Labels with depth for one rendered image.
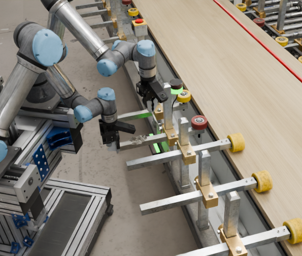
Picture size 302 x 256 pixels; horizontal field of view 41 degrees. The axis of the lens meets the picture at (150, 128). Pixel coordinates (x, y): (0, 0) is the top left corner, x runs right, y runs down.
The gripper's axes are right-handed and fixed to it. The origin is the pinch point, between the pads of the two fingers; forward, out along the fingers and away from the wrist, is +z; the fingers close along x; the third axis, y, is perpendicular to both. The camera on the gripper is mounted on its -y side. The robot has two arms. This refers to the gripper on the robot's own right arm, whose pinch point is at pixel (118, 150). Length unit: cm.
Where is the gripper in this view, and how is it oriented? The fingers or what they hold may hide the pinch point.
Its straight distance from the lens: 198.1
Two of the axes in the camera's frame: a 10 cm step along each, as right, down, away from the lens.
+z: 0.5, 7.9, 6.2
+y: -9.7, 2.0, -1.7
